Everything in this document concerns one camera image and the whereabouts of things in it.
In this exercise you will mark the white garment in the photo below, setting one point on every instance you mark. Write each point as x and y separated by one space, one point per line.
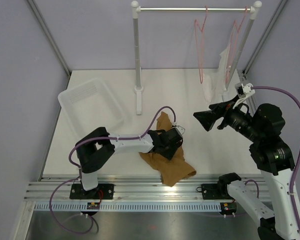
214 84

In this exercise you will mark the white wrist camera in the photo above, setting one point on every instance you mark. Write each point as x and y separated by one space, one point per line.
180 129
244 91

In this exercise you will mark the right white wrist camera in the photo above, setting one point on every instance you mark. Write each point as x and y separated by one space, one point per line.
244 91

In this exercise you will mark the pink wire hanger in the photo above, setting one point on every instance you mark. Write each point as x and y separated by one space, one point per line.
232 44
199 31

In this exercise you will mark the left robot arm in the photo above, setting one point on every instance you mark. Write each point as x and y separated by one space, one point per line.
92 152

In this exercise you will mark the brown tank top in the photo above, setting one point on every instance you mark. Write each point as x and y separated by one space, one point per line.
171 171

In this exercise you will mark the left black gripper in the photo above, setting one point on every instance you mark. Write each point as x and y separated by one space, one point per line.
169 154

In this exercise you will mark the aluminium rail base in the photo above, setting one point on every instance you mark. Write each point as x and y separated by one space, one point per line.
128 188

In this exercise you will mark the white slotted cable duct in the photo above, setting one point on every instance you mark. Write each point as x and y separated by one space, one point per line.
129 206

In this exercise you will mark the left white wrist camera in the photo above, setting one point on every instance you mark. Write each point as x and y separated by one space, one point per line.
180 129

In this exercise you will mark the white plastic basket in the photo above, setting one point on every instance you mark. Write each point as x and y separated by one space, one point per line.
90 105

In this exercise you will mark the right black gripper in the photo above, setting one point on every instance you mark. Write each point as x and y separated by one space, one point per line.
208 118

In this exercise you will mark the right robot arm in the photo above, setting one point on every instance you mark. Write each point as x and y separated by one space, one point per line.
273 158

